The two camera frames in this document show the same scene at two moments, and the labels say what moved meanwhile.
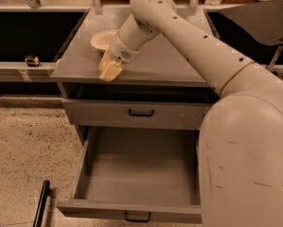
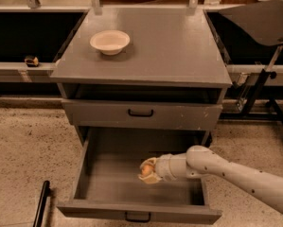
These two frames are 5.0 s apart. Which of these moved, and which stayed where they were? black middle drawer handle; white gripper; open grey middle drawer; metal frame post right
Moved: white gripper
Stayed: black middle drawer handle; open grey middle drawer; metal frame post right
